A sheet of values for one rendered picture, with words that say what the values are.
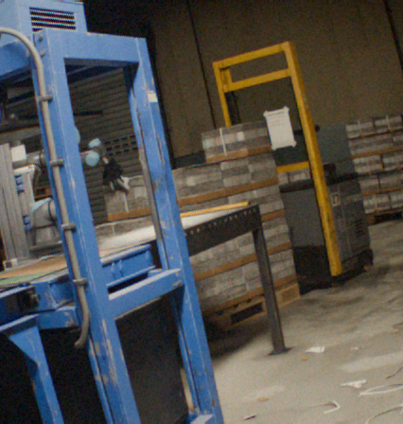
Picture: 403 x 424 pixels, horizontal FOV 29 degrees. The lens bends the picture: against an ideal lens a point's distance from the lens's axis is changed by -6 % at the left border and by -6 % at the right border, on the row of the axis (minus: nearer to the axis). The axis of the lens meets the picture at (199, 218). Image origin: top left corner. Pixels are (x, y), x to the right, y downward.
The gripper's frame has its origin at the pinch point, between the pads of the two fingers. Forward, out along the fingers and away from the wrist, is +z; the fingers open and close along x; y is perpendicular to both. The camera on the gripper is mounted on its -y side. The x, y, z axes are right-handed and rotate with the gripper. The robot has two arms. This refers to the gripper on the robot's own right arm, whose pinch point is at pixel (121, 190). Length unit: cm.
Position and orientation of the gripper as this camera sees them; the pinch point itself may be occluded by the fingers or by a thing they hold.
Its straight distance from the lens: 497.0
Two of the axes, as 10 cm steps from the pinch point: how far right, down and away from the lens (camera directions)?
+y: 4.6, -6.2, 6.3
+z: 4.9, 7.7, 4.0
